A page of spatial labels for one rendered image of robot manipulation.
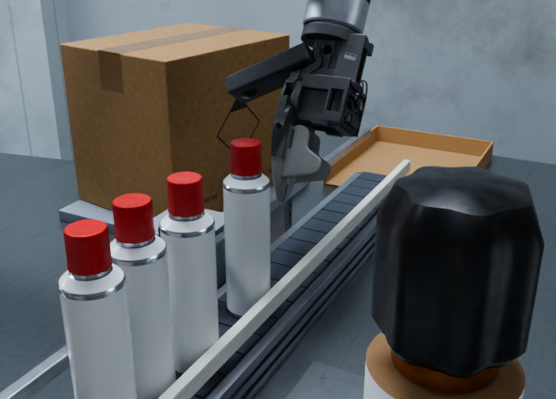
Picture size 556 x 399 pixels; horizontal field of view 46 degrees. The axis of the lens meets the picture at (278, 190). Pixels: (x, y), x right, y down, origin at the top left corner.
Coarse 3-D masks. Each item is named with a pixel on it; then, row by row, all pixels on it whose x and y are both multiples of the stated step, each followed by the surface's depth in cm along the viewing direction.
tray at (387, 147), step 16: (384, 128) 149; (400, 128) 148; (368, 144) 146; (384, 144) 149; (400, 144) 149; (416, 144) 147; (432, 144) 145; (448, 144) 144; (464, 144) 142; (480, 144) 140; (352, 160) 139; (368, 160) 139; (384, 160) 139; (400, 160) 139; (416, 160) 139; (432, 160) 139; (448, 160) 139; (464, 160) 139; (480, 160) 128; (336, 176) 130
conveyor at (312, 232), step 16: (368, 176) 117; (384, 176) 117; (352, 192) 110; (368, 192) 110; (336, 208) 104; (352, 208) 104; (304, 224) 99; (320, 224) 99; (336, 224) 99; (288, 240) 94; (304, 240) 94; (320, 240) 94; (272, 256) 89; (288, 256) 89; (336, 256) 90; (272, 272) 85; (320, 272) 85; (304, 288) 81; (224, 304) 78; (288, 304) 78; (224, 320) 75; (272, 320) 75; (256, 336) 72; (240, 352) 69; (224, 368) 67; (208, 384) 65
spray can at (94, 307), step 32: (96, 224) 51; (96, 256) 50; (64, 288) 50; (96, 288) 50; (64, 320) 52; (96, 320) 50; (128, 320) 53; (96, 352) 51; (128, 352) 54; (96, 384) 52; (128, 384) 54
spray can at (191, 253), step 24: (168, 192) 60; (192, 192) 59; (168, 216) 61; (192, 216) 60; (168, 240) 60; (192, 240) 60; (168, 264) 61; (192, 264) 61; (192, 288) 61; (216, 288) 64; (192, 312) 62; (216, 312) 65; (192, 336) 63; (216, 336) 65; (192, 360) 64
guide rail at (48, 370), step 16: (368, 128) 116; (352, 144) 109; (336, 160) 104; (272, 208) 86; (224, 240) 76; (64, 352) 56; (48, 368) 54; (64, 368) 55; (16, 384) 52; (32, 384) 52
